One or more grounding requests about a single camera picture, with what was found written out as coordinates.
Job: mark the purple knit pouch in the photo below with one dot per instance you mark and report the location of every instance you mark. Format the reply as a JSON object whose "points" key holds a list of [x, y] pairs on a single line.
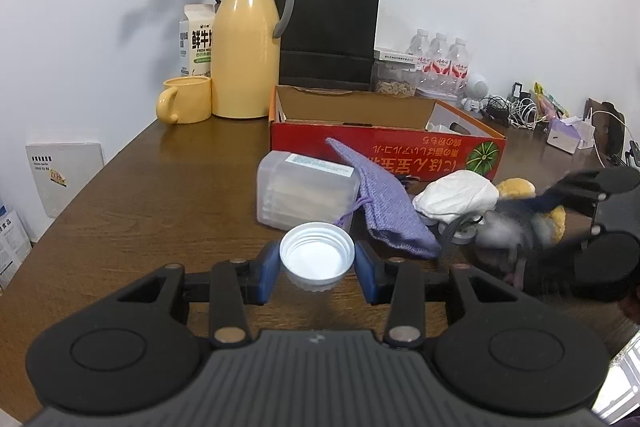
{"points": [[385, 207]]}

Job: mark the yellow green packet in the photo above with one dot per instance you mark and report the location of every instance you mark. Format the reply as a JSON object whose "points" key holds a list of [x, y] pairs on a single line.
{"points": [[545, 99]]}

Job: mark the clear jar of seeds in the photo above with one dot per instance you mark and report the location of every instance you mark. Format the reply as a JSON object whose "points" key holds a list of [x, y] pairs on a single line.
{"points": [[395, 82]]}

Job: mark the white bottle cap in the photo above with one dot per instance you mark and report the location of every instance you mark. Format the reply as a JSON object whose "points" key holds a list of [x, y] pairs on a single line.
{"points": [[316, 257]]}

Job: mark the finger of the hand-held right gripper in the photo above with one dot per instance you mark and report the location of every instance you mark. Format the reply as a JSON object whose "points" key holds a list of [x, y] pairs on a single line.
{"points": [[575, 187], [550, 269]]}

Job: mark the small grey plastic part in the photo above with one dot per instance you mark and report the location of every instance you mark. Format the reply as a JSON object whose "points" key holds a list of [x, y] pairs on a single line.
{"points": [[462, 233]]}

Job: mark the brown bag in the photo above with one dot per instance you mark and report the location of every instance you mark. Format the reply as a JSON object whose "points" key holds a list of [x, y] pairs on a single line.
{"points": [[607, 137]]}

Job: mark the black paper bag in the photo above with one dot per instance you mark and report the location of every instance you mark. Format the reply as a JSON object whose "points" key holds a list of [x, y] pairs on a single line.
{"points": [[325, 22]]}

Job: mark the white robot toy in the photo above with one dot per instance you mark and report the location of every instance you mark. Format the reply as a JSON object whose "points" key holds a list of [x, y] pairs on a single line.
{"points": [[477, 84]]}

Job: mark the yellow plush toy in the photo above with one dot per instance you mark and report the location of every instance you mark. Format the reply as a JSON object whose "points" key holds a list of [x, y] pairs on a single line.
{"points": [[517, 188]]}

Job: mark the red cardboard box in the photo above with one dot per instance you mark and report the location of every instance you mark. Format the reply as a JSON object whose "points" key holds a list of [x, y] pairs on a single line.
{"points": [[400, 147]]}

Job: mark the yellow mug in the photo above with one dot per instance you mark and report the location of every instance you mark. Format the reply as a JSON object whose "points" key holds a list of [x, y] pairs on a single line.
{"points": [[190, 102]]}

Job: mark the purple tissue box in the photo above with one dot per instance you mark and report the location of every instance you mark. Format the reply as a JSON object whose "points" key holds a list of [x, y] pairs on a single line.
{"points": [[565, 134]]}

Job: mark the clear plastic storage box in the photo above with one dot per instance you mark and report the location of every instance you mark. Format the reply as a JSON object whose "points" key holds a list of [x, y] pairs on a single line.
{"points": [[300, 192]]}

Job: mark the printed papers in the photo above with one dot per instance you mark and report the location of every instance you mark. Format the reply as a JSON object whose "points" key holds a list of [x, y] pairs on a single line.
{"points": [[12, 242]]}

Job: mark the black charger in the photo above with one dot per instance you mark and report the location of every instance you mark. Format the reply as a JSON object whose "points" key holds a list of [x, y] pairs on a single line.
{"points": [[516, 89]]}

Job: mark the white cloth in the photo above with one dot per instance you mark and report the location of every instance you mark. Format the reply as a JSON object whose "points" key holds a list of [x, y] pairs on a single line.
{"points": [[460, 197]]}

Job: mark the white milk carton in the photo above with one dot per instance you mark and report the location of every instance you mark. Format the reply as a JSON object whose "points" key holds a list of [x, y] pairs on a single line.
{"points": [[195, 42]]}

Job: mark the yellow thermos jug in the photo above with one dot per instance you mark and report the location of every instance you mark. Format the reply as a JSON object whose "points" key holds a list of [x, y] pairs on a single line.
{"points": [[245, 57]]}

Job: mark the small white flat box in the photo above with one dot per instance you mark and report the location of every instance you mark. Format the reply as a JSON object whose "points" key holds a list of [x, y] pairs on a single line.
{"points": [[395, 56]]}

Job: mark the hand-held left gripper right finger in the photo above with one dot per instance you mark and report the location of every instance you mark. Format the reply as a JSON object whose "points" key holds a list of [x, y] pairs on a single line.
{"points": [[367, 274]]}

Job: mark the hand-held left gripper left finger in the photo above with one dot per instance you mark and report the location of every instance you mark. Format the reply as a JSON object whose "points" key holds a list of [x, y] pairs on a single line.
{"points": [[267, 272]]}

